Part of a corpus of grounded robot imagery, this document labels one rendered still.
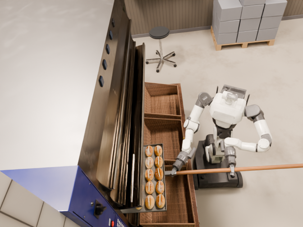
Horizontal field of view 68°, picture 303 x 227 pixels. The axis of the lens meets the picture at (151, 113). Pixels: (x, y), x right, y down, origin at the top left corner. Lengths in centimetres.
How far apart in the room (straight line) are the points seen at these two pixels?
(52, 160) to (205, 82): 353
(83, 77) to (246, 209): 244
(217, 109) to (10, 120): 148
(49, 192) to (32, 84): 70
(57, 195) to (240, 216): 246
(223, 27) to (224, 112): 295
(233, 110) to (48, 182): 150
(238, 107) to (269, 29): 324
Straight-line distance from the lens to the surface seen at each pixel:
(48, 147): 103
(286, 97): 424
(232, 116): 196
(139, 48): 262
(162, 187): 174
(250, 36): 499
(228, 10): 458
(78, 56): 144
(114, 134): 140
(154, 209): 174
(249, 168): 189
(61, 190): 85
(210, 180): 291
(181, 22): 546
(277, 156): 348
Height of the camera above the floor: 285
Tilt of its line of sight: 50 degrees down
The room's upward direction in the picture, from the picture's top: 11 degrees counter-clockwise
